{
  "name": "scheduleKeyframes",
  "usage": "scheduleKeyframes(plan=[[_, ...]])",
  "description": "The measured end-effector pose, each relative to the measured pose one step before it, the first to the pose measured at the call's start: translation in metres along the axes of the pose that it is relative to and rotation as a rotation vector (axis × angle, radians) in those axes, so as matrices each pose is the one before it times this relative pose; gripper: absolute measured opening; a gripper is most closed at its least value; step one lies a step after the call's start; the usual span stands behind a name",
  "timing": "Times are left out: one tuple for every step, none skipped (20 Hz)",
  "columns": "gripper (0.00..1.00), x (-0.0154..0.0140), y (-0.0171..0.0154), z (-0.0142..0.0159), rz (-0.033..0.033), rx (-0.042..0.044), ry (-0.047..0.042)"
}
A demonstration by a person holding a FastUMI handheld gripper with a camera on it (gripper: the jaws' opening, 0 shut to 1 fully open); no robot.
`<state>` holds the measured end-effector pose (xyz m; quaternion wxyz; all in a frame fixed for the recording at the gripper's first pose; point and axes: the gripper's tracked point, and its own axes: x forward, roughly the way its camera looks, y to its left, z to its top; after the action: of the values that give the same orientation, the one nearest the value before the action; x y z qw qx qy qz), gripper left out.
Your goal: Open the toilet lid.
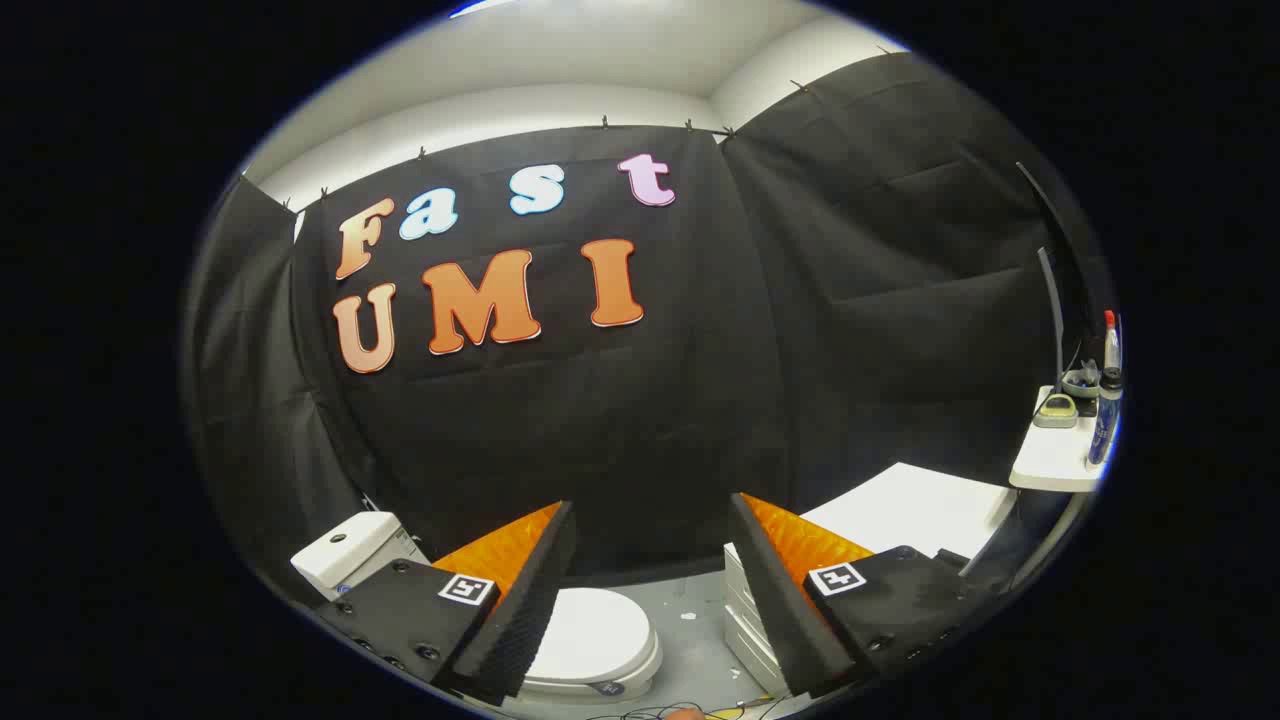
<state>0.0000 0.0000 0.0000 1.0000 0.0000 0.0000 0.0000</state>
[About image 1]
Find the white drawer cabinet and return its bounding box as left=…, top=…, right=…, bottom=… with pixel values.
left=722, top=462, right=1019, bottom=699

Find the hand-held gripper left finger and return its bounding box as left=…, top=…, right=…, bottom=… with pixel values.
left=318, top=500, right=579, bottom=707

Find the black backdrop cloth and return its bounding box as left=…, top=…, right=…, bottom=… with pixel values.
left=185, top=50, right=1116, bottom=601

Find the white toilet lid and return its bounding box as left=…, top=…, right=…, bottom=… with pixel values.
left=520, top=587, right=663, bottom=689

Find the white toilet with tank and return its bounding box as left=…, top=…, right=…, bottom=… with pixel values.
left=290, top=512, right=665, bottom=703

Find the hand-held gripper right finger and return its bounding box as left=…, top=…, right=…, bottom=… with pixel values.
left=728, top=492, right=993, bottom=699

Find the tangle of black cables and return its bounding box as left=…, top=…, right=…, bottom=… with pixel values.
left=585, top=700, right=791, bottom=720

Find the blue spray bottle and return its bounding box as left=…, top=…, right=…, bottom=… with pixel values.
left=1087, top=368, right=1126, bottom=467

